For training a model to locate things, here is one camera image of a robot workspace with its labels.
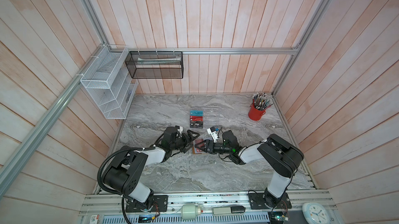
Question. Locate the teal card in stand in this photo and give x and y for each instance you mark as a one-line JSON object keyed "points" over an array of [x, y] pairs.
{"points": [[196, 113]]}

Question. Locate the red metal pencil bucket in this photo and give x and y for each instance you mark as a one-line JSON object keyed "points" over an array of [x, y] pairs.
{"points": [[255, 114]]}

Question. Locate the white cylindrical device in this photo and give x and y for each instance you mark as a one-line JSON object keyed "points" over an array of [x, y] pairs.
{"points": [[190, 211]]}

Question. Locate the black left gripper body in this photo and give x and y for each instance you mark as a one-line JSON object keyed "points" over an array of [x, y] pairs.
{"points": [[181, 143]]}

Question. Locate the clear acrylic card stand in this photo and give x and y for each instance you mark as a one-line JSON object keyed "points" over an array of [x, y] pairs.
{"points": [[211, 118]]}

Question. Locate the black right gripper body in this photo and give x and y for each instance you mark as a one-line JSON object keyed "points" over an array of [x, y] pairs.
{"points": [[218, 147]]}

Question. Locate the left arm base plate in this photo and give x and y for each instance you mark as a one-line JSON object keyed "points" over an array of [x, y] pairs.
{"points": [[152, 204]]}

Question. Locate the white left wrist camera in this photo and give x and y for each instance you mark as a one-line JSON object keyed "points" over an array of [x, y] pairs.
{"points": [[179, 129]]}

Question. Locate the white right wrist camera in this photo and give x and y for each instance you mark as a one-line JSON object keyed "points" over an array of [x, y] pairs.
{"points": [[213, 131]]}

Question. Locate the red card in stand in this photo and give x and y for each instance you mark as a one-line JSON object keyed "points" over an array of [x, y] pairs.
{"points": [[196, 118]]}

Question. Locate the brown leather card holder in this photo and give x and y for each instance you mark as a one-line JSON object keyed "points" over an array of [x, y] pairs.
{"points": [[198, 145]]}

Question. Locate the black card in stand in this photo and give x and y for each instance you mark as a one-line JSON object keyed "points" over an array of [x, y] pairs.
{"points": [[196, 124]]}

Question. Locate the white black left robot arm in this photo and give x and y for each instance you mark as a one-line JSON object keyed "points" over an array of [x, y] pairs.
{"points": [[121, 171]]}

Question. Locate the white wire mesh shelf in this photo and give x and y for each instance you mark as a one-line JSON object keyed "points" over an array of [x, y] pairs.
{"points": [[109, 83]]}

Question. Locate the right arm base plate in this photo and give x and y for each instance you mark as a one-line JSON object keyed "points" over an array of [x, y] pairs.
{"points": [[262, 201]]}

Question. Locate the black mesh wall basket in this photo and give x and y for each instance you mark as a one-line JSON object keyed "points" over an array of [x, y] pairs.
{"points": [[155, 64]]}

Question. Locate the grey black rectangular device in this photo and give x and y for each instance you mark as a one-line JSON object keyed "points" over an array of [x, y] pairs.
{"points": [[228, 210]]}

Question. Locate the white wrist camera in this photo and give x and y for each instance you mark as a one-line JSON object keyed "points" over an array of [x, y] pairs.
{"points": [[179, 129], [213, 131]]}

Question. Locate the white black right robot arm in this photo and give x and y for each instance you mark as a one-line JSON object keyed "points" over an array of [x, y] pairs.
{"points": [[282, 156]]}

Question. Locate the white analog clock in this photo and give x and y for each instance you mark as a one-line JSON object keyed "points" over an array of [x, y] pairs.
{"points": [[315, 213]]}

